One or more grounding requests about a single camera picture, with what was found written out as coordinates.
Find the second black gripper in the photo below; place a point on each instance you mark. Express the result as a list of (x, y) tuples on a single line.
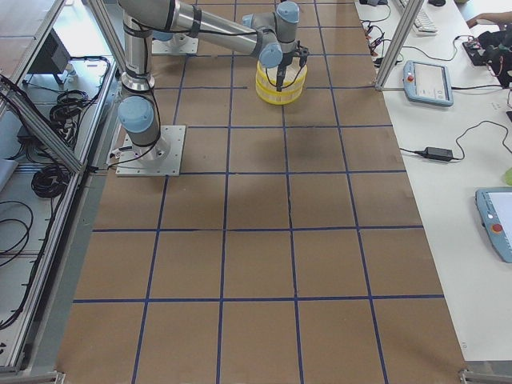
[(286, 59)]

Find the person hand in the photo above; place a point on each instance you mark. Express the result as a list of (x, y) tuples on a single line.
[(500, 19)]

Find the blue teach pendant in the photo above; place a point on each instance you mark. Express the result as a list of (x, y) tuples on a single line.
[(427, 83), (494, 207)]

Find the white keyboard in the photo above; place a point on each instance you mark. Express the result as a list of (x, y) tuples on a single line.
[(423, 24)]

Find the black power adapter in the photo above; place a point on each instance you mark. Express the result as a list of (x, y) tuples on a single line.
[(435, 153)]

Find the black electronics board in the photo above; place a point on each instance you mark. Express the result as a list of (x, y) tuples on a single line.
[(482, 53)]

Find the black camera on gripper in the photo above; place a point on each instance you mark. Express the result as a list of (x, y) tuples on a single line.
[(302, 53)]

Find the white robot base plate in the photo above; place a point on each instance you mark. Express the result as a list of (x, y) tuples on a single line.
[(174, 45)]

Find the aluminium frame post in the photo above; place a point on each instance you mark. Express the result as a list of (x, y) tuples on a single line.
[(400, 34)]

